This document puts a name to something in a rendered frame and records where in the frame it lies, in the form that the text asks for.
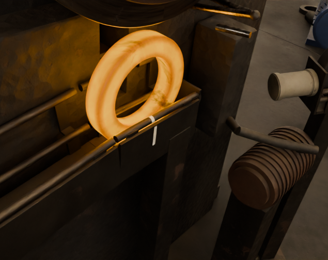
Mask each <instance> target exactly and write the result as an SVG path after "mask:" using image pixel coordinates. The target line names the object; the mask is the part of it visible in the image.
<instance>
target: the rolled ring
mask: <svg viewBox="0 0 328 260"><path fill-rule="evenodd" d="M151 57H156V59H157V62H158V68H159V71H158V78H157V82H156V84H155V87H154V89H153V91H152V93H151V95H150V97H149V98H148V100H147V101H146V102H145V103H144V104H143V106H142V107H141V108H139V109H138V110H137V111H136V112H134V113H132V114H131V115H129V116H126V117H123V118H117V117H116V113H115V102H116V97H117V94H118V91H119V88H120V86H121V84H122V82H123V81H124V79H125V78H126V76H127V75H128V74H129V73H130V71H131V70H132V69H133V68H134V67H135V66H137V65H138V64H139V63H140V62H142V61H144V60H146V59H148V58H151ZM183 72H184V61H183V56H182V52H181V50H180V48H179V46H178V45H177V44H176V42H175V41H174V40H172V39H170V38H168V37H166V36H165V35H163V34H161V33H159V32H157V31H154V30H139V31H135V32H133V33H130V34H128V35H126V36H125V37H123V38H121V39H120V40H119V41H117V42H116V43H115V44H114V45H113V46H112V47H111V48H110V49H109V50H108V51H107V52H106V53H105V54H104V56H103V57H102V58H101V60H100V61H99V63H98V64H97V66H96V68H95V70H94V72H93V74H92V76H91V78H90V81H89V84H88V88H87V92H86V113H87V116H88V119H89V122H90V124H91V125H92V126H93V128H94V129H95V130H97V131H98V132H99V133H100V134H102V135H103V136H104V137H105V138H107V139H110V138H113V136H115V135H117V134H118V133H120V132H122V131H123V130H125V129H127V128H129V127H131V126H133V125H134V124H136V123H138V122H140V121H142V120H144V119H145V118H147V117H149V116H151V115H153V114H154V113H156V112H158V111H160V110H162V109H164V108H165V107H167V106H169V105H171V104H173V103H174V101H175V99H176V97H177V95H178V92H179V90H180V87H181V83H182V79H183Z"/></svg>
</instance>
